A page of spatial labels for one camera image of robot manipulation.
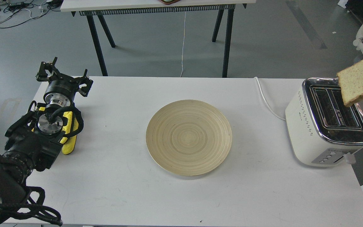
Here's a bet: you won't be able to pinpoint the white chrome toaster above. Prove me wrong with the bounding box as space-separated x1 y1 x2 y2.
285 78 363 167

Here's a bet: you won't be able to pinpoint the brown object on background table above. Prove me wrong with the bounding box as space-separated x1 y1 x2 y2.
159 0 180 5

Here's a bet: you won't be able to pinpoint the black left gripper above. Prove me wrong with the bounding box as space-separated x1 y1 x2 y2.
36 57 93 106

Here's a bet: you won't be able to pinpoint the slice of brown bread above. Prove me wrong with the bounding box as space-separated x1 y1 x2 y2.
337 60 363 107

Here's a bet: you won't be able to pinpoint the yellow cloth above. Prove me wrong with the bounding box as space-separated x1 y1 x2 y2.
32 104 84 155

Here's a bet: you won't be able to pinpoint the white toaster power cord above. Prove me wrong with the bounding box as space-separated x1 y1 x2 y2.
254 77 286 121

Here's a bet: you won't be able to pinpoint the white background table black legs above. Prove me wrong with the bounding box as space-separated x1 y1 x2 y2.
60 0 256 78

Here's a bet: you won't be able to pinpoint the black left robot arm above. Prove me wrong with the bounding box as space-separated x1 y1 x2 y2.
0 58 93 226

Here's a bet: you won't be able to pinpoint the thin white hanging cable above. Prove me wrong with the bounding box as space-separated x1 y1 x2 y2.
180 11 187 78

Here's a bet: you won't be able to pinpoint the round wooden plate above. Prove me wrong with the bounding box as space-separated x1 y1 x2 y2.
146 100 233 176

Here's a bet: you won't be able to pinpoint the black floor cables and adapters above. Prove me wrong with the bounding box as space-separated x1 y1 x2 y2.
0 0 64 32

